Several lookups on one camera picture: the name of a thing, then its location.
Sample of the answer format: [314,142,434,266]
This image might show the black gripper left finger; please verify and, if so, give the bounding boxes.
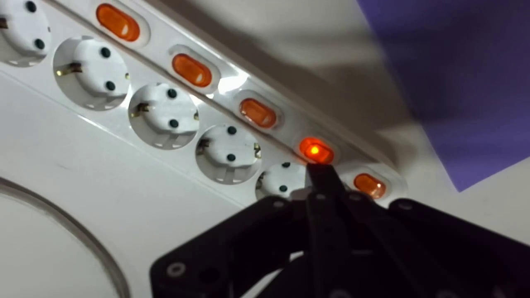
[150,162,335,298]

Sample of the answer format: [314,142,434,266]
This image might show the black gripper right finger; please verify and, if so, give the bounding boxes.
[324,162,530,298]

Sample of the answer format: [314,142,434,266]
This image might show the white power strip cable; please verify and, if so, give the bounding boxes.
[0,175,133,298]

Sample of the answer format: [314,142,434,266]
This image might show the white power strip orange switches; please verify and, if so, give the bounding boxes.
[0,0,410,218]

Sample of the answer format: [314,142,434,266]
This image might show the purple cloth mat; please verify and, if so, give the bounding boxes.
[355,0,530,193]

